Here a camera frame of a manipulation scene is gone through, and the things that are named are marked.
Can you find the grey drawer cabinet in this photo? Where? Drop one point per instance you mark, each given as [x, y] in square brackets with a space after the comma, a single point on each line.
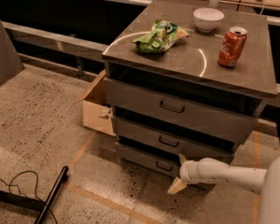
[189, 69]

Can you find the grey bottom drawer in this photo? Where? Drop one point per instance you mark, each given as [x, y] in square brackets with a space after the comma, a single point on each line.
[148, 160]

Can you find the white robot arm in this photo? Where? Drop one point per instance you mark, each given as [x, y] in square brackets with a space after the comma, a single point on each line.
[264, 182]

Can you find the grey drawer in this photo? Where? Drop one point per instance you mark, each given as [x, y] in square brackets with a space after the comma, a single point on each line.
[148, 160]
[201, 118]
[164, 144]

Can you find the grey metal railing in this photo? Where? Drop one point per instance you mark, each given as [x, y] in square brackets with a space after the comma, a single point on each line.
[62, 43]

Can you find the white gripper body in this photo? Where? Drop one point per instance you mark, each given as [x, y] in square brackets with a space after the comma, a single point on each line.
[188, 173]

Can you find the white bowl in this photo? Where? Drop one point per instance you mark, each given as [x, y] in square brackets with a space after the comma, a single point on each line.
[207, 19]

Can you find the grey top drawer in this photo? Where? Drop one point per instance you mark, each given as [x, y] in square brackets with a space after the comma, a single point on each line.
[201, 118]

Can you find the cardboard box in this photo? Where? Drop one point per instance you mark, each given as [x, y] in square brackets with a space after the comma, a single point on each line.
[96, 114]

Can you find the black stand base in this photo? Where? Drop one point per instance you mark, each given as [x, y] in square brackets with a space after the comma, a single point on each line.
[36, 204]

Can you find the grey middle drawer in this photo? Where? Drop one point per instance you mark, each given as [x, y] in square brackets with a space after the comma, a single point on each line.
[164, 144]

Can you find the green chip bag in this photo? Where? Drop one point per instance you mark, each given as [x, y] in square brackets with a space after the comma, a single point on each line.
[162, 36]

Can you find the orange soda can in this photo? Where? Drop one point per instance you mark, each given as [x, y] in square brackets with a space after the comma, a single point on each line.
[232, 46]

